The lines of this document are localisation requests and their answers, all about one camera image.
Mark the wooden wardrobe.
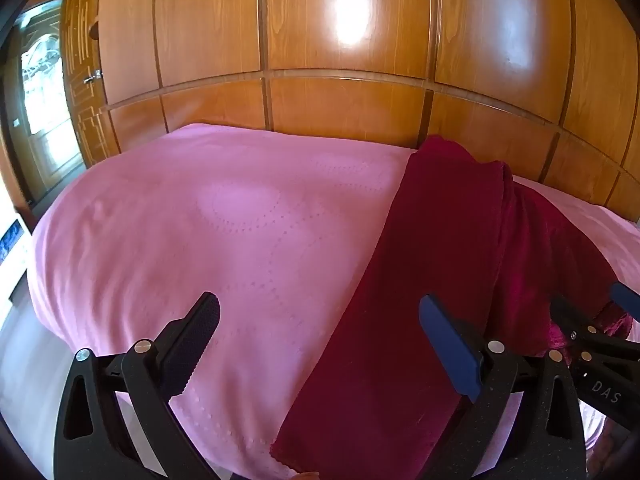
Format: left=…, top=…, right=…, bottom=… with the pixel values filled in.
left=92, top=0, right=640, bottom=221

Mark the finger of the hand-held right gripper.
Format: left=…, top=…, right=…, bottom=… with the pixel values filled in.
left=597, top=282, right=640, bottom=333
left=550, top=297, right=598, bottom=343

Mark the maroon garment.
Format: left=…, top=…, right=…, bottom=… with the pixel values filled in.
left=270, top=135, right=636, bottom=476

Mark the carved wooden door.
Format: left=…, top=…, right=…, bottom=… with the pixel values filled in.
left=61, top=0, right=121, bottom=168

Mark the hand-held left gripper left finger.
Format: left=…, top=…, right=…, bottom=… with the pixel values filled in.
left=52, top=291, right=236, bottom=480

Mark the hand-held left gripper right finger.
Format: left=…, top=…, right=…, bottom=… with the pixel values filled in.
left=419, top=295, right=587, bottom=480

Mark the pink blanket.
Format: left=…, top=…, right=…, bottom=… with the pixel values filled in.
left=27, top=122, right=640, bottom=480

